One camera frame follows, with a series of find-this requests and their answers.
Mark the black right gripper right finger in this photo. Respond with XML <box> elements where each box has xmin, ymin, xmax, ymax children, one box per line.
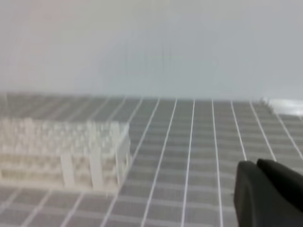
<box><xmin>257</xmin><ymin>159</ymin><xmax>303</xmax><ymax>227</ymax></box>

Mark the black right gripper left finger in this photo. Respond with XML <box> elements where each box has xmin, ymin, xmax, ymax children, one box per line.
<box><xmin>233</xmin><ymin>161</ymin><xmax>279</xmax><ymax>227</ymax></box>

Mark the spare glass test tubes pile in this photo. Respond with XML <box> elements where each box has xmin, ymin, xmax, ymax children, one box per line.
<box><xmin>261</xmin><ymin>97</ymin><xmax>303</xmax><ymax>118</ymax></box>

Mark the white plastic test tube rack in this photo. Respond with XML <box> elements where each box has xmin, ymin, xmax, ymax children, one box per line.
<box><xmin>0</xmin><ymin>118</ymin><xmax>132</xmax><ymax>194</ymax></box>

